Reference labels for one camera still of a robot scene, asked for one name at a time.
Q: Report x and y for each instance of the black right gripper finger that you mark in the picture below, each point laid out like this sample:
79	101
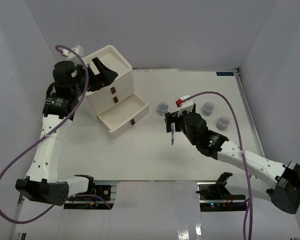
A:
193	108
170	118

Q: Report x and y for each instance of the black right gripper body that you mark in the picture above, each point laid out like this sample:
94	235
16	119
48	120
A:
189	137

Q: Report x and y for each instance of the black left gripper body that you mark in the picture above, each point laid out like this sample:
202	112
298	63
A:
78	87

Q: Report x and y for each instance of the blue gel pen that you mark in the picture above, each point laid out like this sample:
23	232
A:
172	133

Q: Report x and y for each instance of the clear jar of paper clips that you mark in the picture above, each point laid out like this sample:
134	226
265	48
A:
162	108

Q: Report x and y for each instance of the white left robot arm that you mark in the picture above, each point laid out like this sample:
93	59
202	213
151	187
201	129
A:
41	183

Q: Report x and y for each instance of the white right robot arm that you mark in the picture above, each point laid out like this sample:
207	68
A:
282	180

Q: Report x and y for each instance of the clear paper clip jar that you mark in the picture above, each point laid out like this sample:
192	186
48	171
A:
207	108
223	123

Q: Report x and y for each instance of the white drawer cabinet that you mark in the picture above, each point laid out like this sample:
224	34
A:
112	59

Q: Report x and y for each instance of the blue table label sticker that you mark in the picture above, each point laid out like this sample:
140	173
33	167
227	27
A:
224	73

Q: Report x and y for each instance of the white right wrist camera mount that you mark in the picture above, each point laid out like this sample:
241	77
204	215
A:
184	105

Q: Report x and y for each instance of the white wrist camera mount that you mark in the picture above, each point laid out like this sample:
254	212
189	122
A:
184	105
79	50

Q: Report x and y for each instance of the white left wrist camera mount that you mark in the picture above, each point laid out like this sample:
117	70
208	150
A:
79	50

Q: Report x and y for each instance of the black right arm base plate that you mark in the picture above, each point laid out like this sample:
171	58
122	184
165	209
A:
216	191

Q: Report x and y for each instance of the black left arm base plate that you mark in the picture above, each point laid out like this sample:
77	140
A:
103	191

